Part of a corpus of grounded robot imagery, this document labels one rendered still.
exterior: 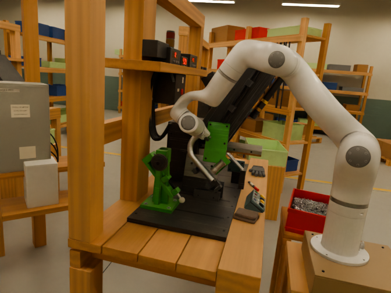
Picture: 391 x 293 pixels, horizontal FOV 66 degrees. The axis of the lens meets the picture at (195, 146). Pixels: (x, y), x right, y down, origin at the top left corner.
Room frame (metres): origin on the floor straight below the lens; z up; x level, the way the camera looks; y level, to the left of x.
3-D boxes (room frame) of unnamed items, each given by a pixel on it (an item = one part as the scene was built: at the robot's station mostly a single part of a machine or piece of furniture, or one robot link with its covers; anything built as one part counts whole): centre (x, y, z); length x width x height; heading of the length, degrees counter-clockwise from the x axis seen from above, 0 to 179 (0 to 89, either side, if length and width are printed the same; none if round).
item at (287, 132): (5.01, -0.82, 1.19); 2.30 x 0.55 x 2.39; 31
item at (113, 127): (1.71, 0.29, 1.23); 1.30 x 0.05 x 0.09; 167
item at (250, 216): (1.22, -0.25, 0.91); 0.10 x 0.08 x 0.03; 67
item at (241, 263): (1.56, -0.34, 0.82); 1.50 x 0.14 x 0.15; 167
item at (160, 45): (1.39, 0.21, 1.59); 0.15 x 0.07 x 0.07; 167
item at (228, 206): (1.63, -0.07, 0.89); 1.10 x 0.42 x 0.02; 167
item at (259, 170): (1.91, -0.42, 0.91); 0.20 x 0.11 x 0.03; 171
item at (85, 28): (1.69, 0.22, 1.36); 1.49 x 0.09 x 0.97; 167
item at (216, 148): (1.54, -0.11, 1.17); 0.13 x 0.12 x 0.20; 167
